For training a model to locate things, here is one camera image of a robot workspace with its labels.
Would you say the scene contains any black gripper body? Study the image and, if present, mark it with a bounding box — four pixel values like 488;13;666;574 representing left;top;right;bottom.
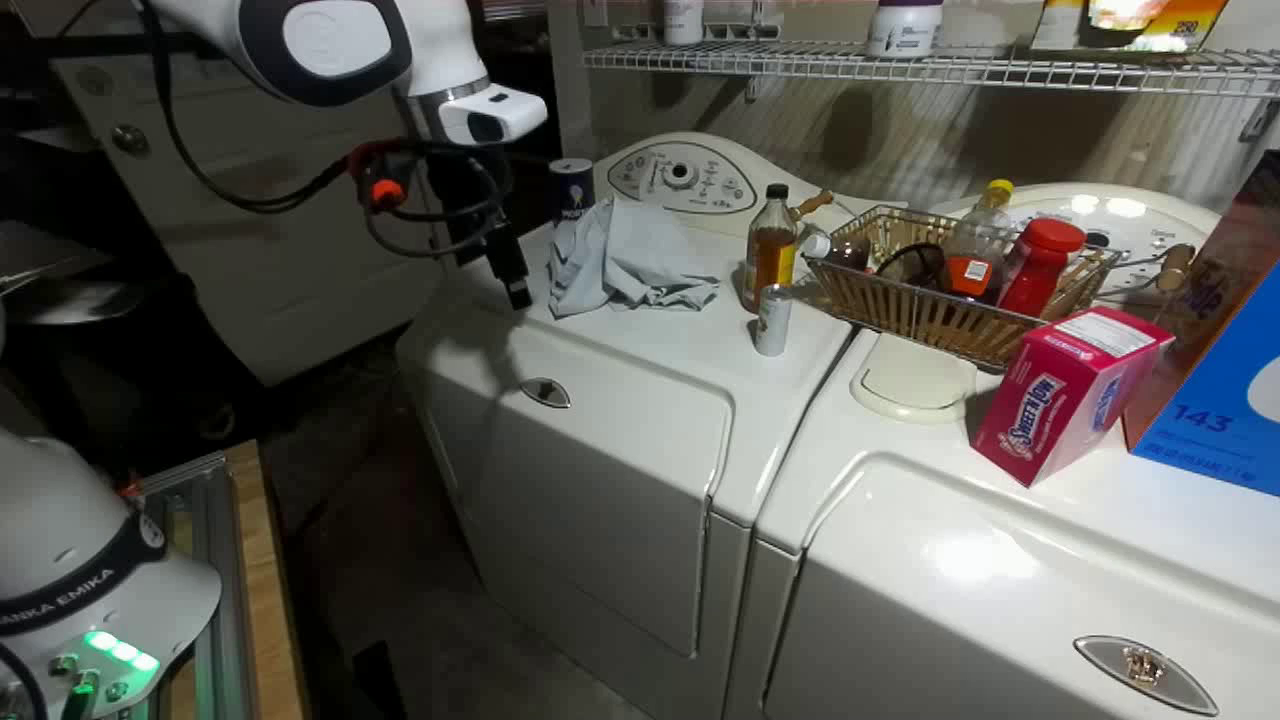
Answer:
430;140;520;276

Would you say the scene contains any white washing machine with dial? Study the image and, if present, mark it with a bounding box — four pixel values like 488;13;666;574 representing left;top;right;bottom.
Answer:
393;128;866;720

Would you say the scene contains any black cylindrical can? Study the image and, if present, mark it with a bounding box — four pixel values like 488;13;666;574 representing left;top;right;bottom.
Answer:
549;158;601;225

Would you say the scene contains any grey crumpled cloth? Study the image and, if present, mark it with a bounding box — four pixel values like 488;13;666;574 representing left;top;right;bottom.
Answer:
539;198;723;321

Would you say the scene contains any beige metal cabinet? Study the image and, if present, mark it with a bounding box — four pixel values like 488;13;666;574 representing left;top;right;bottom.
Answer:
51;53;451;390

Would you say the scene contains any small white bottle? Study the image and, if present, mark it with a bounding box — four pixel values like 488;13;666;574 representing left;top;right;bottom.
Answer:
749;286;797;362

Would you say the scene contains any amber liquid bottle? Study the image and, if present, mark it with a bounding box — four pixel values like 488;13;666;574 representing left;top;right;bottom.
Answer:
746;179;804;304

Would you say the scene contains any white plastic bottle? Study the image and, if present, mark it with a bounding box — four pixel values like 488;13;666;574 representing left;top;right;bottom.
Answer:
661;0;711;53

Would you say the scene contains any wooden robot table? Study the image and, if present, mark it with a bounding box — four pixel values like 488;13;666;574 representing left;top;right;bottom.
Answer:
157;436;312;720

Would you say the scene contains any wicker basket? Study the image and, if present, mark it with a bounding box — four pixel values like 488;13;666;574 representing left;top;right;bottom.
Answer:
800;200;1119;373

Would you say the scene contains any cream round dish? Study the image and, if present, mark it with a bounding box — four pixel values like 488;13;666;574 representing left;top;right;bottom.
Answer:
852;336;981;420

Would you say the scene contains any yellow cap bottle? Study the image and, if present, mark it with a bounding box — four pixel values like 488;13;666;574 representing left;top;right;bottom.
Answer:
945;177;1022;301

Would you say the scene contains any red lid jar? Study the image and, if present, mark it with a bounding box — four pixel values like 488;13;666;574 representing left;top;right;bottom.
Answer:
995;215;1094;321

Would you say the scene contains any white appliance with oval badge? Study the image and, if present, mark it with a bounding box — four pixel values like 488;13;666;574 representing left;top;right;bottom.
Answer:
723;179;1280;720

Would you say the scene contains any pink cardboard box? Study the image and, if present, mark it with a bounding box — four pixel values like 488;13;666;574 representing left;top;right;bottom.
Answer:
973;307;1176;491

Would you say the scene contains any orange box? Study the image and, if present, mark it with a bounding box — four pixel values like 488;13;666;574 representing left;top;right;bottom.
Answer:
1082;0;1234;58

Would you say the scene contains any large detergent box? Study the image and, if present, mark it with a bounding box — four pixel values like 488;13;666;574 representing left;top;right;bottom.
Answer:
1115;149;1280;500

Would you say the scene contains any aluminium frame rail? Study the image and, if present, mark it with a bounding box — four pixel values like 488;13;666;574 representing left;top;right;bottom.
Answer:
136;453;259;720

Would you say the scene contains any white wire shelf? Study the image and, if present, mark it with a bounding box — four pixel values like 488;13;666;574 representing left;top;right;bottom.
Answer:
577;35;1280;104

